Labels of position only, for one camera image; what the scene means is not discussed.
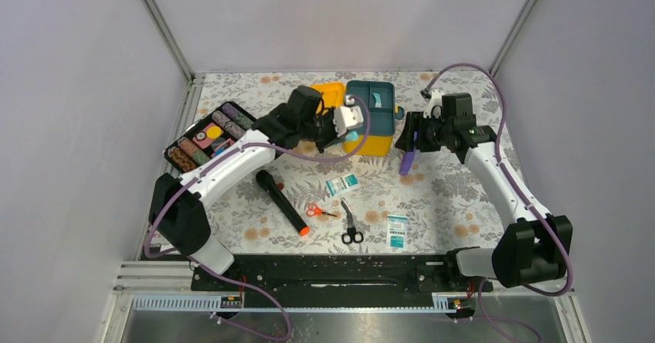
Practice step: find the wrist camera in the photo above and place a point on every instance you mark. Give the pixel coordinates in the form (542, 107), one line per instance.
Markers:
(347, 118)
(434, 107)

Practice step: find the black poker chip case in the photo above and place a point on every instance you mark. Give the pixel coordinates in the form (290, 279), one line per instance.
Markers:
(208, 137)

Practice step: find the teal gauze packet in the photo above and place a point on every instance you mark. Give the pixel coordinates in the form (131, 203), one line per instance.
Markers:
(341, 185)

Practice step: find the orange handled small scissors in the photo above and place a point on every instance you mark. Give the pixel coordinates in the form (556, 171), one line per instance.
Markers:
(314, 210)

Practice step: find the teal plastic tray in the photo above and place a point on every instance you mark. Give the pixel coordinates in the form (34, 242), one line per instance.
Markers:
(383, 119)

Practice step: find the teal dressing packet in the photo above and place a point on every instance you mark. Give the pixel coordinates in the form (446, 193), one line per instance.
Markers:
(397, 227)

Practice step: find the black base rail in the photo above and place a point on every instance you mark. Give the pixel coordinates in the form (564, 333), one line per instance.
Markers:
(343, 281)

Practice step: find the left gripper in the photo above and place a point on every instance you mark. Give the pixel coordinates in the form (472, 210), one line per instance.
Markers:
(333, 137)

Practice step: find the purple cylindrical tube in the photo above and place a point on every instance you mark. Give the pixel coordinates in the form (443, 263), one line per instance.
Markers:
(408, 157)

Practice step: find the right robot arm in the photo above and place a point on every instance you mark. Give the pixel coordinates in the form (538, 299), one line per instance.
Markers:
(535, 244)

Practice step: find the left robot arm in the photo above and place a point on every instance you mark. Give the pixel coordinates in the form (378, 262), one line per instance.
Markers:
(178, 205)

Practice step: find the small teal item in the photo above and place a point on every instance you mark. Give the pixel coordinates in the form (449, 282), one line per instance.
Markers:
(378, 100)

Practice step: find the black bandage shears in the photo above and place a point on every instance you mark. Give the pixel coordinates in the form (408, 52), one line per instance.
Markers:
(351, 235)

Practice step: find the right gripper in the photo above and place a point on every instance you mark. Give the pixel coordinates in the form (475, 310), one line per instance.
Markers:
(415, 122)

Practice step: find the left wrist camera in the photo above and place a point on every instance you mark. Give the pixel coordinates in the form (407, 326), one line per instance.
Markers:
(347, 118)

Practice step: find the yellow plastic kit box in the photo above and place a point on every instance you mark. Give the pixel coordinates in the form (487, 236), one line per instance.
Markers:
(364, 114)

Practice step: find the black flashlight orange tip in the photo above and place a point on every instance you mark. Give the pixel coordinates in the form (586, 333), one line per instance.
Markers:
(268, 184)

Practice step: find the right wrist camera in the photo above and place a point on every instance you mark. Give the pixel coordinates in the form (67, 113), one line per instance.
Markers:
(434, 107)

